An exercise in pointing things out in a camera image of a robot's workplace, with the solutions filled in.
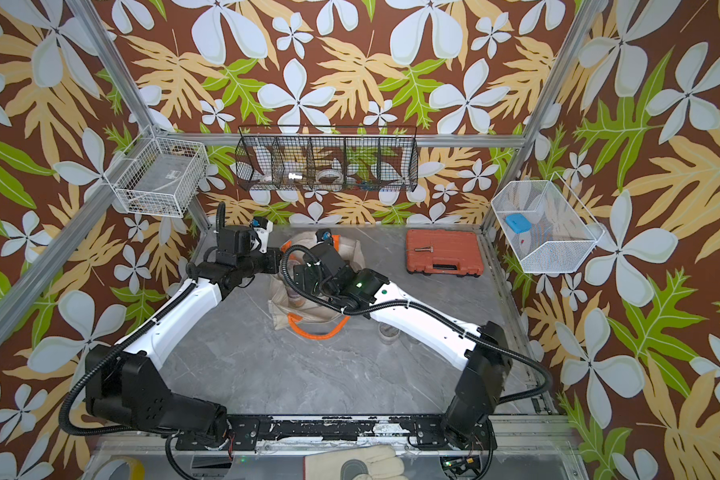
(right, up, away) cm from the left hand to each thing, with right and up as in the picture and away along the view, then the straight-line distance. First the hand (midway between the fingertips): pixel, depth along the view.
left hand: (283, 249), depth 84 cm
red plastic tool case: (+53, -1, +23) cm, 58 cm away
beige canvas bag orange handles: (-1, -17, +9) cm, 19 cm away
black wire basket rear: (+8, +31, +13) cm, 34 cm away
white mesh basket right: (+76, +5, -6) cm, 76 cm away
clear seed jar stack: (+1, -15, +9) cm, 18 cm away
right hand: (+9, -5, -9) cm, 13 cm away
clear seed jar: (+30, -25, +2) cm, 39 cm away
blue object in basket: (+69, +8, +3) cm, 69 cm away
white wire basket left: (-37, +21, +2) cm, 43 cm away
